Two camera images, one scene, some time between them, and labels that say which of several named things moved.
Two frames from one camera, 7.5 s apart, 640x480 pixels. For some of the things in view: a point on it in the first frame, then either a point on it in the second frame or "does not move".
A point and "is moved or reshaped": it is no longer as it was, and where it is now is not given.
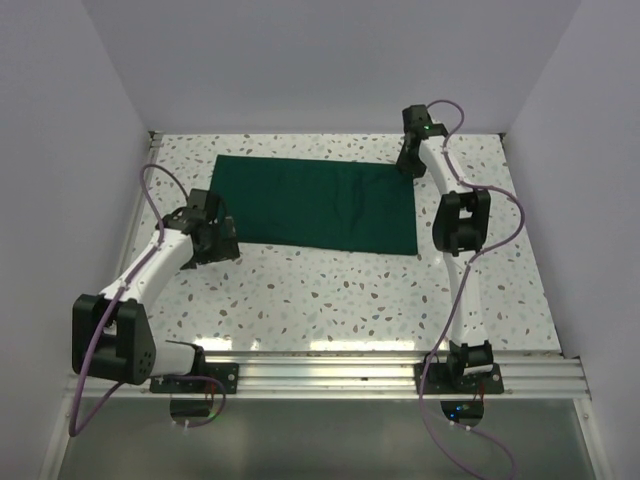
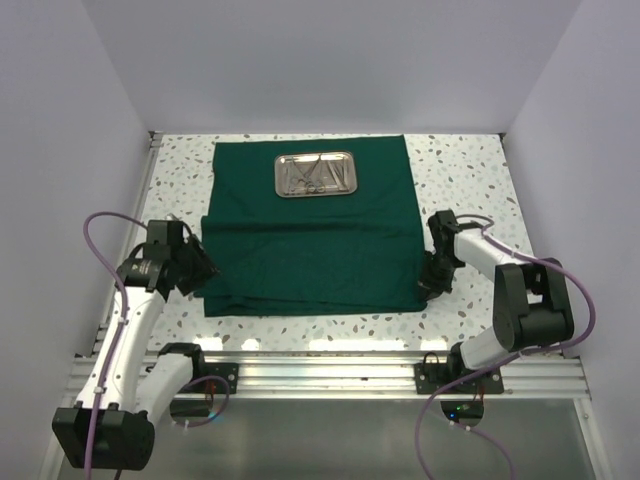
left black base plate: x=226 y=373 does not move
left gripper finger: x=227 y=245 -> x=204 y=269
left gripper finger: x=198 y=258 -> x=186 y=289
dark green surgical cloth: x=335 y=204 is moved or reshaped
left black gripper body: x=207 y=250 -> x=181 y=256
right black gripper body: x=409 y=163 -> x=446 y=267
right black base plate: x=439 y=381 does not move
